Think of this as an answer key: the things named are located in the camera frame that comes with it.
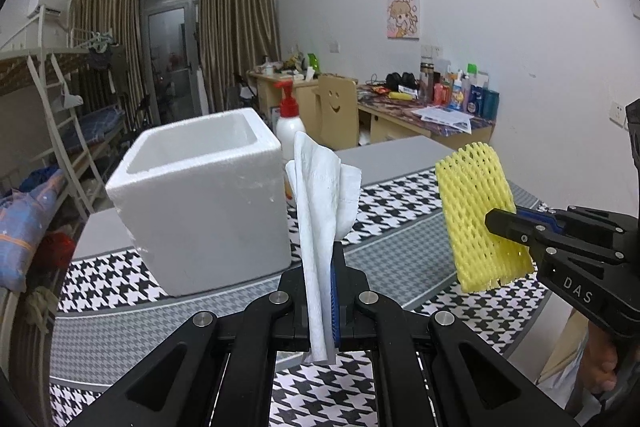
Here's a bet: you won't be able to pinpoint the cardboard box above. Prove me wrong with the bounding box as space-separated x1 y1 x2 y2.
539 307 588 383

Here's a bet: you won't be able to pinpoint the white paper tissue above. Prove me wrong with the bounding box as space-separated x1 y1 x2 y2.
285 131 363 364

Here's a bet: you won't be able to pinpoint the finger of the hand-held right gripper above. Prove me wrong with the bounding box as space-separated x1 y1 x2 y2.
515 205 639 234
483 207 629 264

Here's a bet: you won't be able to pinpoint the person's right hand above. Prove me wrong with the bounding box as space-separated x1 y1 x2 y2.
579 321 618 393

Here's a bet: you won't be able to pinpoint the blue patterned bedding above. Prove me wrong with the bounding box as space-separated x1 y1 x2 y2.
0 169 71 293

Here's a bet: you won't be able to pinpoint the hanging dark clothes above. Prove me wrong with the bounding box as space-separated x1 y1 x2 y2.
87 42 117 71

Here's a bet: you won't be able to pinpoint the cluster of toiletry bottles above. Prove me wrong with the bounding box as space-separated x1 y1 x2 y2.
419 59 501 118

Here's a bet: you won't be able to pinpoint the brown curtain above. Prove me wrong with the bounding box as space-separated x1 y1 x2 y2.
200 0 281 115
67 0 143 132

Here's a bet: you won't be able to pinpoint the white pump lotion bottle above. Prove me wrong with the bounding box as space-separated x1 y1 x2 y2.
274 80 307 208

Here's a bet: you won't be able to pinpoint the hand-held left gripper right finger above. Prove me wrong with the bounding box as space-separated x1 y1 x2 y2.
330 242 582 427

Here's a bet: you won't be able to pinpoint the white paper sheets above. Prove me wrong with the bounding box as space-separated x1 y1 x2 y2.
420 105 473 130

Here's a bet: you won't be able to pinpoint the white metal bunk bed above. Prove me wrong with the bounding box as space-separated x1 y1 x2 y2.
0 19 136 218

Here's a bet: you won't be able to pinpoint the beige knotted rope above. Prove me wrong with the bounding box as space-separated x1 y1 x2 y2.
25 284 53 336

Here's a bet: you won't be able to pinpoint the houndstooth tablecloth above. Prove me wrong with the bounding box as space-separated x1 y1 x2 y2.
47 167 553 427

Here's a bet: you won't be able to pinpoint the wooden smiley chair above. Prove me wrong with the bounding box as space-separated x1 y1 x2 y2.
312 74 360 150

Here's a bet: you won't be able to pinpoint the red cloth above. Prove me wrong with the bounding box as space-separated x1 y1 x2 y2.
40 232 76 274

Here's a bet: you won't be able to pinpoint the wooden desk with patterned top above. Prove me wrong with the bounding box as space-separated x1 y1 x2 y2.
356 89 496 148

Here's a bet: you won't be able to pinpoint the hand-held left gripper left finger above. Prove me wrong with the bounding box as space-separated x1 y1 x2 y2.
70 263 308 427

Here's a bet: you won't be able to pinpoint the white foam box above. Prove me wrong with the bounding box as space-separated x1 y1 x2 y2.
105 108 292 298

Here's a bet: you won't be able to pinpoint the glass balcony door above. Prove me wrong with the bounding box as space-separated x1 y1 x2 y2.
140 0 206 125

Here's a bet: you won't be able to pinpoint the light wooden desk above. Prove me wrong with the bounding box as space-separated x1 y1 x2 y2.
247 69 321 128

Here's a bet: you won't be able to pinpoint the yellow foam net sleeve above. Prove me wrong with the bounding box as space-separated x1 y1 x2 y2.
434 142 535 294

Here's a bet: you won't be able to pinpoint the cartoon wall poster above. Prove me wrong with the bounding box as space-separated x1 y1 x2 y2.
386 0 421 40

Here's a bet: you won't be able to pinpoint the white air conditioner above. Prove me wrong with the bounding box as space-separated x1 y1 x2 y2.
27 0 63 18

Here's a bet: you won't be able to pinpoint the blue mattress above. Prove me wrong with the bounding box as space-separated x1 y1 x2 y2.
72 104 128 144

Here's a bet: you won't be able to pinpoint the black headphones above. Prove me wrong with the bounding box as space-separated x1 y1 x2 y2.
385 72 420 92

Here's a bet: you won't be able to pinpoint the white bunk ladder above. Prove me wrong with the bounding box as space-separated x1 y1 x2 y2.
27 54 96 215

